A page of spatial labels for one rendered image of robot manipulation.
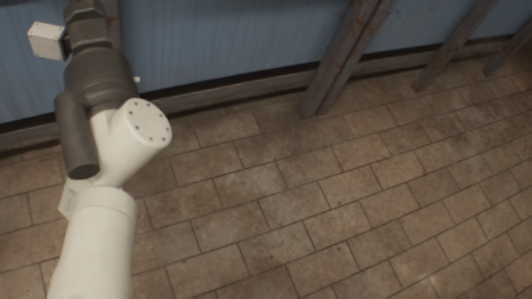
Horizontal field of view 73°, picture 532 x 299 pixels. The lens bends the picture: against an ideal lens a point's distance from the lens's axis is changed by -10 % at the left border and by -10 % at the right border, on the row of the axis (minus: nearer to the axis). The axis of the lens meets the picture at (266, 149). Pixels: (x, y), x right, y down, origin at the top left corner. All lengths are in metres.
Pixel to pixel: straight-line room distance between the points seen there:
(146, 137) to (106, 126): 0.05
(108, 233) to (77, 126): 0.13
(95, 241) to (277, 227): 1.07
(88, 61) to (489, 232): 1.67
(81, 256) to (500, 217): 1.77
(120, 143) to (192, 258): 0.92
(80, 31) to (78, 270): 0.31
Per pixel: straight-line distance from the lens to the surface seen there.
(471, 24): 1.76
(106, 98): 0.47
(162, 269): 1.30
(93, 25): 0.54
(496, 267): 1.82
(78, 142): 0.43
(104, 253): 0.36
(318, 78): 1.46
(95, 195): 0.40
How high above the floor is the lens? 1.27
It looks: 57 degrees down
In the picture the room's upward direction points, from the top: 25 degrees clockwise
